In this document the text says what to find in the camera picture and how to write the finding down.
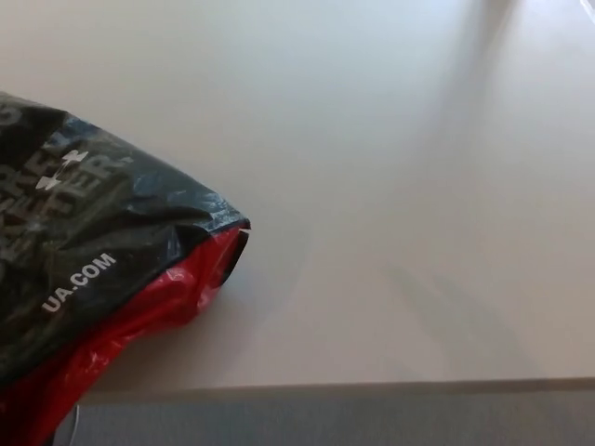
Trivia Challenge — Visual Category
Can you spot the black and red plastic bag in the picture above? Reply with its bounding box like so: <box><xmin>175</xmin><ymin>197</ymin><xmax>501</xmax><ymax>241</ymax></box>
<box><xmin>0</xmin><ymin>90</ymin><xmax>255</xmax><ymax>446</ymax></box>

